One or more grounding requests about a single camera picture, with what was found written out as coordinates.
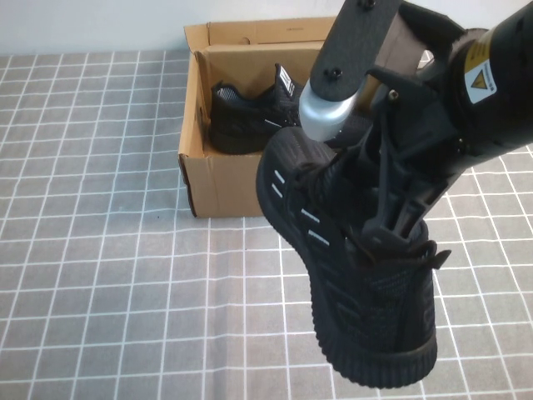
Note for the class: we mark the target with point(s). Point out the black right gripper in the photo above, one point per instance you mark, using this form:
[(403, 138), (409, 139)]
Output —
[(420, 125)]

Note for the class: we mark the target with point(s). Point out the black knit sneaker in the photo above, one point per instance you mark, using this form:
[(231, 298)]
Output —
[(354, 300)]

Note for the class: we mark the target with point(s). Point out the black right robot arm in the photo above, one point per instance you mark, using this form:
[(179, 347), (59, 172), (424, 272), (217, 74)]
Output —
[(508, 62)]

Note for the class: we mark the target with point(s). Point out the brown cardboard shoe box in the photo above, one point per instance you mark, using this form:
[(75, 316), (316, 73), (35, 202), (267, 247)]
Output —
[(220, 187)]

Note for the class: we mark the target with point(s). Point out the black sneaker white tongue label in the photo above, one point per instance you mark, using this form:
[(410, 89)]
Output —
[(241, 121)]

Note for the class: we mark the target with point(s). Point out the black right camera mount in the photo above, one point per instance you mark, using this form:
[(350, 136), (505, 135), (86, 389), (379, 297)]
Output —
[(437, 31)]

